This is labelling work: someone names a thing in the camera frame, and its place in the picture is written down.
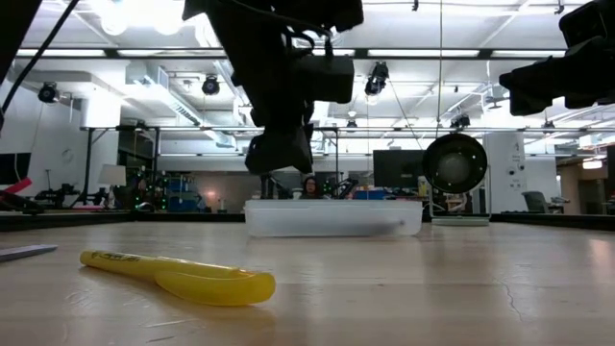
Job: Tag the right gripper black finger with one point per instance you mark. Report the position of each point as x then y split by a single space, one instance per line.
533 102
538 77

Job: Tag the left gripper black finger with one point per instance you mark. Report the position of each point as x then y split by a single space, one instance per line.
269 151
302 151

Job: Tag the yellow highlighter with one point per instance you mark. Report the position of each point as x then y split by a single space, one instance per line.
206 288

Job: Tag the grey object edge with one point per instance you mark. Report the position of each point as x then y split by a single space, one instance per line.
24 252

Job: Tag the black background robot arm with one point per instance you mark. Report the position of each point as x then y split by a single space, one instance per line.
62 196
271 187
343 188

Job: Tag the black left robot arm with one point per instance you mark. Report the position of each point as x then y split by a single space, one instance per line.
14 24

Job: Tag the clear plastic pencil box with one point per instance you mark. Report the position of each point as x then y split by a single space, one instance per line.
331 218

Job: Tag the person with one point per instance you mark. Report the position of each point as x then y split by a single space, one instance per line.
311 188

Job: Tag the black overhead crossbar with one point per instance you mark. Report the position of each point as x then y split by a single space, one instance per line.
485 53

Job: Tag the white pillar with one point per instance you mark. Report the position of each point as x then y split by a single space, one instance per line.
504 158

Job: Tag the black ceiling spotlight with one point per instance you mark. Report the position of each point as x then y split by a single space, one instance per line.
460 121
48 92
210 85

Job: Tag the blue bin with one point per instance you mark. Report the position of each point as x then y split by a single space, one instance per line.
369 195

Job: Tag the black monitor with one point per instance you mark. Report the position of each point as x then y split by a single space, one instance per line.
396 168

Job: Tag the thin vertical rod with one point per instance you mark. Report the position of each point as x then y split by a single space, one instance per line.
440 72

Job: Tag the grey office chair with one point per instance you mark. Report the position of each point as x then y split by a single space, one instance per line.
534 201

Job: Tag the clear acrylic stand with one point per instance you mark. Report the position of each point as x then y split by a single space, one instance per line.
460 221

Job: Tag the lamp with white shade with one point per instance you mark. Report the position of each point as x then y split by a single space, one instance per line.
112 175

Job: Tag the black background workstation frame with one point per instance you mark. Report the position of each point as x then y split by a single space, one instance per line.
336 149
120 128

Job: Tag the black hanging camera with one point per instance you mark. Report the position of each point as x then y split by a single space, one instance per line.
376 79

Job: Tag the black aluminium table frame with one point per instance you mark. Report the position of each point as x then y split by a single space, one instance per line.
96 220

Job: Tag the black wall screen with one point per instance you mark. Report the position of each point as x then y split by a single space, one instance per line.
14 168

